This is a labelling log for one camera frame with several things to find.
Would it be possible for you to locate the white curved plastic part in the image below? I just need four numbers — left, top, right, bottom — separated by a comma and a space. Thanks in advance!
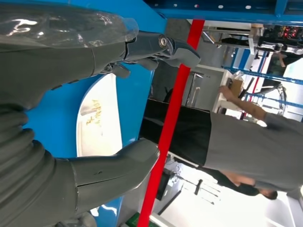
76, 73, 123, 157

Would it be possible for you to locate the green crate stack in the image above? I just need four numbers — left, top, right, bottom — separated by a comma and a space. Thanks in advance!
125, 213, 143, 227

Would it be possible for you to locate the white desk panel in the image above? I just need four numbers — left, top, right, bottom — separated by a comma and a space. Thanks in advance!
188, 64, 231, 114

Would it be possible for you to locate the brown cardboard box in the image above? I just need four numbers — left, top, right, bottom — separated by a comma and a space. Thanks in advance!
228, 78, 244, 98

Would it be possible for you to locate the person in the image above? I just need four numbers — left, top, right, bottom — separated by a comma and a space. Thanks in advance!
199, 166, 279, 201
139, 85, 303, 193

